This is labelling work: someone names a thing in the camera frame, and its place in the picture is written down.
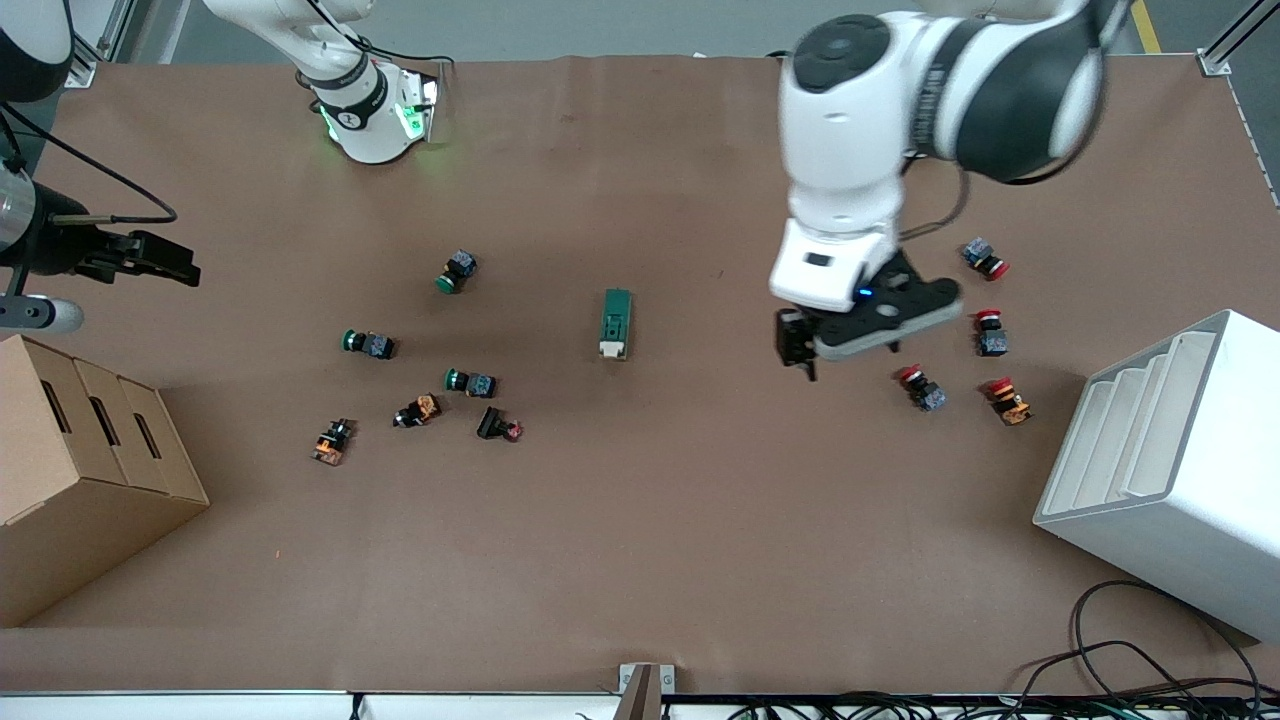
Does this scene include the green terminal block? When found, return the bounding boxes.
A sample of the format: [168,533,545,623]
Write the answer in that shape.
[597,288,635,362]

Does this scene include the red mushroom button orange block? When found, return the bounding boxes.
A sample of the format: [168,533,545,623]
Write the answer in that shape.
[985,376,1034,427]

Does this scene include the brown cardboard box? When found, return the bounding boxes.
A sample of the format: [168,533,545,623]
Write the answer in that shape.
[0,334,211,630]

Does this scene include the black button orange contact block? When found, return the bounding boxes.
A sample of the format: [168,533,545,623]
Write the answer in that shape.
[310,418,357,467]
[392,393,444,430]

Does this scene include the white tiered plastic bin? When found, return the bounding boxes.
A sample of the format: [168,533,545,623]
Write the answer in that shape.
[1032,308,1280,644]

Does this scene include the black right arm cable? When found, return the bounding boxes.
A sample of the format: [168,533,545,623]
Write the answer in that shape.
[0,98,180,227]

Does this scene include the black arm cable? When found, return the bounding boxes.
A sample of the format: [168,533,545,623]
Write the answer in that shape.
[0,98,180,227]
[897,160,974,244]

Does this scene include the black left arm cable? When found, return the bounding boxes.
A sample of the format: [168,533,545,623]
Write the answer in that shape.
[897,160,974,244]

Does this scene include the aluminium frame profile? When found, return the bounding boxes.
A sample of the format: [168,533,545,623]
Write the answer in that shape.
[62,0,137,88]
[1194,0,1280,213]

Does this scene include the black switch red tip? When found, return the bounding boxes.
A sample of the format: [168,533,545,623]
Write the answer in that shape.
[475,405,525,444]

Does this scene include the black cable bundle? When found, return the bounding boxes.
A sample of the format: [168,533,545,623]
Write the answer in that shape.
[730,688,1280,720]

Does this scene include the black cable loop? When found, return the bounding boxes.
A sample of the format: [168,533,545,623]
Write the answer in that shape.
[1018,579,1264,701]

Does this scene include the grey metal bracket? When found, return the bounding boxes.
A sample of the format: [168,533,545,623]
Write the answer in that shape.
[617,662,676,720]

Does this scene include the white table edge rail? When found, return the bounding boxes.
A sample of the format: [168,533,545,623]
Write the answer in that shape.
[0,690,623,720]

